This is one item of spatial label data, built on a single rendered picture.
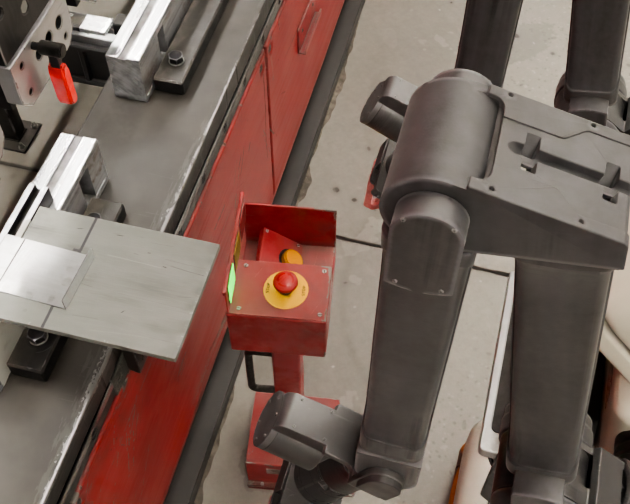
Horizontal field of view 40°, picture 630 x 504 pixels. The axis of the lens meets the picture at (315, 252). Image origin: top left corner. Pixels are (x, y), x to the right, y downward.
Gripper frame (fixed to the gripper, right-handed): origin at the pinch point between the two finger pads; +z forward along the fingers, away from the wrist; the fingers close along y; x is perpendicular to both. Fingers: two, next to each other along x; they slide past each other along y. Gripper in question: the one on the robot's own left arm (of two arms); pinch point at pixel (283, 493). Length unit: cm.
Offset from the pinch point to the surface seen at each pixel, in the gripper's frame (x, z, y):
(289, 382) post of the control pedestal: 15, 58, -41
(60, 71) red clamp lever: -44, -2, -36
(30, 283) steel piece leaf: -35.6, 17.5, -17.9
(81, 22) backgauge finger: -48, 24, -66
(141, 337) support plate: -20.5, 10.0, -14.3
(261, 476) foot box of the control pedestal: 27, 93, -34
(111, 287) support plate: -26.3, 12.9, -20.2
